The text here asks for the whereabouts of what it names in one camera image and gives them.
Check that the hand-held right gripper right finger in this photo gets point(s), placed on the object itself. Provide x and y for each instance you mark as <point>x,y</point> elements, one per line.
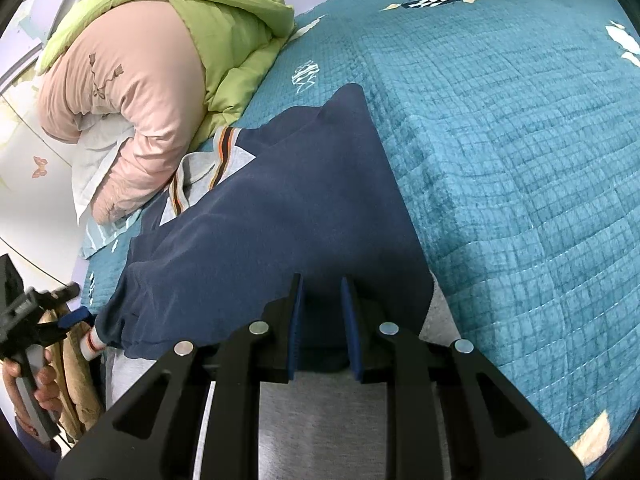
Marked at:
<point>351,332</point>

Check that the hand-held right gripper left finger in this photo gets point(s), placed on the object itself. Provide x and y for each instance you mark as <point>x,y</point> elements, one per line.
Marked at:
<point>295,327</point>

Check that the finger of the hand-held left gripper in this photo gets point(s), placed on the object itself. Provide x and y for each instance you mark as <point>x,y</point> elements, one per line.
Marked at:
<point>75,318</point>
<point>57,294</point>

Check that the navy and grey striped-trim jacket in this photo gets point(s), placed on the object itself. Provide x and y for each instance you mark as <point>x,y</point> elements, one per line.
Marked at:
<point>300,210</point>

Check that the person's left forearm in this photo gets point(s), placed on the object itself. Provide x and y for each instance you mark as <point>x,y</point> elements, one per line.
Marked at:
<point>37,452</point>

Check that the person's left hand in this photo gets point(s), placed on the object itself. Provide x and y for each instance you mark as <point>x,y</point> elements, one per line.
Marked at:
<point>45,385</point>

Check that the tan fleece cloth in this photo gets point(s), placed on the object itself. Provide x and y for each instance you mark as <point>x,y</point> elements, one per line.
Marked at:
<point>80,385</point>

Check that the teal striped pillow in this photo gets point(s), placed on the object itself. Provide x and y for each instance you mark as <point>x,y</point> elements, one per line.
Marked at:
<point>105,235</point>

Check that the white pillow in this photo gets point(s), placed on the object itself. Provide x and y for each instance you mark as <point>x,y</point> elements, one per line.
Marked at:
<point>97,160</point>

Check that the pink duvet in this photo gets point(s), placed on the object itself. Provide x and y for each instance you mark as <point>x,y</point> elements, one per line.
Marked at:
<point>135,110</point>

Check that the teal quilted bedspread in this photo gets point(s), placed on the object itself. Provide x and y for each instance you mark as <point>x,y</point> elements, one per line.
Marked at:
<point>500,160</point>

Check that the green duvet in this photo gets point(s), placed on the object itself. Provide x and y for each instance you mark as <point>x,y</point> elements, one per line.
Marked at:
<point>225,25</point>

